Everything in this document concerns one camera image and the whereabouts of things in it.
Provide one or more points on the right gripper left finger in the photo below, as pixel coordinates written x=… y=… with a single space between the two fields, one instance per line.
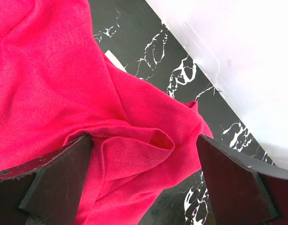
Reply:
x=46 y=190

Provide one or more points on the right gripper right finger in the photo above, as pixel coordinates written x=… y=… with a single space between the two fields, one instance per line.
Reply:
x=242 y=190

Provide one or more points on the pink red t shirt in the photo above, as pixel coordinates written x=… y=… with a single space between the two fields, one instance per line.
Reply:
x=56 y=84

